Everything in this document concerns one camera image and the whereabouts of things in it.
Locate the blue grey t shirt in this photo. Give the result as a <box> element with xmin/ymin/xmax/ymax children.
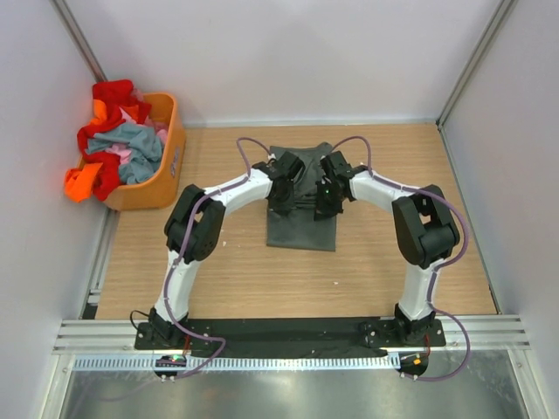
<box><xmin>86</xmin><ymin>122</ymin><xmax>164</xmax><ymax>185</ymax></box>

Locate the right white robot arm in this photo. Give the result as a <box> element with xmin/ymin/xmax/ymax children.
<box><xmin>314</xmin><ymin>151</ymin><xmax>460</xmax><ymax>346</ymax></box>

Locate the pink t shirt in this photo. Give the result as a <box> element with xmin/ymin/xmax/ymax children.
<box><xmin>107</xmin><ymin>107</ymin><xmax>169</xmax><ymax>165</ymax></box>

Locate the aluminium rail frame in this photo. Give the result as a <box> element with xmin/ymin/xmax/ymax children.
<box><xmin>52</xmin><ymin>314</ymin><xmax>530</xmax><ymax>354</ymax></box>

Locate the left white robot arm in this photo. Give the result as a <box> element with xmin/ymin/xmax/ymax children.
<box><xmin>136</xmin><ymin>152</ymin><xmax>305</xmax><ymax>349</ymax></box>

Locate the slotted cable duct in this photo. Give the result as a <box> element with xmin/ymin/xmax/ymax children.
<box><xmin>72</xmin><ymin>353</ymin><xmax>400</xmax><ymax>373</ymax></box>

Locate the red t shirt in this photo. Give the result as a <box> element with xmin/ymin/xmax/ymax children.
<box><xmin>90</xmin><ymin>79</ymin><xmax>152</xmax><ymax>201</ymax></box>

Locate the dark grey t shirt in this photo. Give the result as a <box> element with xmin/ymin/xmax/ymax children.
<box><xmin>266</xmin><ymin>142</ymin><xmax>336</xmax><ymax>251</ymax></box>

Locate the orange plastic basket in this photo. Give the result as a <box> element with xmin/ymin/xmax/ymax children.
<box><xmin>102</xmin><ymin>92</ymin><xmax>186</xmax><ymax>211</ymax></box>

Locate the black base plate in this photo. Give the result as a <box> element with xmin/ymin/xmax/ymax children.
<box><xmin>133</xmin><ymin>316</ymin><xmax>447</xmax><ymax>357</ymax></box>

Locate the orange t shirt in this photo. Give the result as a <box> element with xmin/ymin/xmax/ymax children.
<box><xmin>64</xmin><ymin>99</ymin><xmax>107</xmax><ymax>203</ymax></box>

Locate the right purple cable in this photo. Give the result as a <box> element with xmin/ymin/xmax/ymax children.
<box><xmin>334</xmin><ymin>135</ymin><xmax>472</xmax><ymax>383</ymax></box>

